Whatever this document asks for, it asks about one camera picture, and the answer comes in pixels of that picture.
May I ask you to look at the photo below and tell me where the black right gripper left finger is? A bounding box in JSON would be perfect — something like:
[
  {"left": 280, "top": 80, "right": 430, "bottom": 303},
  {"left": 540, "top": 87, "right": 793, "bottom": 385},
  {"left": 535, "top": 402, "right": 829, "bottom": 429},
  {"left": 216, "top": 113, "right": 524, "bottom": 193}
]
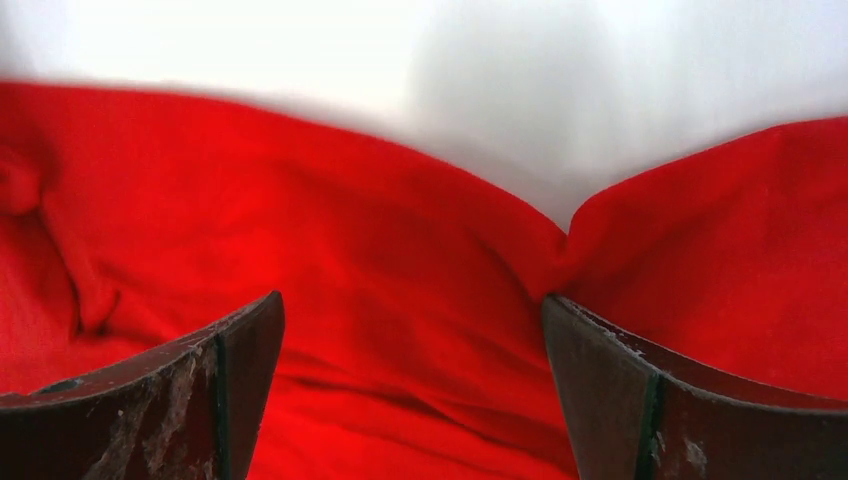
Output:
[{"left": 1, "top": 291, "right": 285, "bottom": 479}]

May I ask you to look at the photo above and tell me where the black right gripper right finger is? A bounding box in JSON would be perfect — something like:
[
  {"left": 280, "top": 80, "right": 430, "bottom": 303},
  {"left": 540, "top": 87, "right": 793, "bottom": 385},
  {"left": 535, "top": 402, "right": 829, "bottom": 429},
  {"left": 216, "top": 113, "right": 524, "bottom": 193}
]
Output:
[{"left": 541, "top": 295, "right": 847, "bottom": 479}]

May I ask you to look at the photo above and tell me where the red t-shirt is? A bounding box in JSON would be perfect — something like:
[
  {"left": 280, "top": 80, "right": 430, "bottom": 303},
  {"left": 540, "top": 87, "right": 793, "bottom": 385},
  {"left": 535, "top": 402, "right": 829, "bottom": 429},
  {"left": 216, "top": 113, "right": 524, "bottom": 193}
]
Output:
[{"left": 1, "top": 83, "right": 847, "bottom": 479}]

